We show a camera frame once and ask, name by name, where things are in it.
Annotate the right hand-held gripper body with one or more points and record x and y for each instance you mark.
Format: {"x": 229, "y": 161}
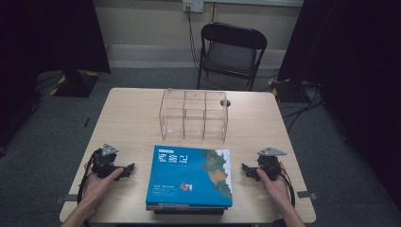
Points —
{"x": 269, "y": 167}

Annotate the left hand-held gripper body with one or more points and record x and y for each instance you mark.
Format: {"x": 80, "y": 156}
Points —
{"x": 104, "y": 164}

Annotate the blue book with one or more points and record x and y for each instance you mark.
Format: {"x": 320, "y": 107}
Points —
{"x": 189, "y": 176}

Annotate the clear acrylic book rack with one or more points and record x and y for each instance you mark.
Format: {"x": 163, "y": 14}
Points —
{"x": 194, "y": 129}

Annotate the black book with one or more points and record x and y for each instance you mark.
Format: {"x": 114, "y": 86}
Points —
{"x": 189, "y": 212}

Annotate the person's right hand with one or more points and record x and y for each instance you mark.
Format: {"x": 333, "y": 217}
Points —
{"x": 279, "y": 190}

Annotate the person's left hand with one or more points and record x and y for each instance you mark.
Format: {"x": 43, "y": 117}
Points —
{"x": 96, "y": 189}

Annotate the grey tape strip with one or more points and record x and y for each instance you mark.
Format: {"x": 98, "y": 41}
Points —
{"x": 306, "y": 195}
{"x": 71, "y": 198}

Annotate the round black table grommet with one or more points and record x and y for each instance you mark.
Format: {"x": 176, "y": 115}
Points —
{"x": 227, "y": 103}

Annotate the yellow black floor base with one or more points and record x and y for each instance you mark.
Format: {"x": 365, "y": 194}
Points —
{"x": 279, "y": 88}

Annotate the black stand base yellow tape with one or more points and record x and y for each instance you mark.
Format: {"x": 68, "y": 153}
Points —
{"x": 75, "y": 83}

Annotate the black folding chair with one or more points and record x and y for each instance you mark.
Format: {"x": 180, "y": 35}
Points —
{"x": 231, "y": 56}

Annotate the black curtain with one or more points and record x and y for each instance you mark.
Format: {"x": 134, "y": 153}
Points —
{"x": 356, "y": 78}
{"x": 47, "y": 34}

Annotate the white wall socket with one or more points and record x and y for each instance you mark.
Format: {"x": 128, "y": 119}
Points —
{"x": 193, "y": 5}

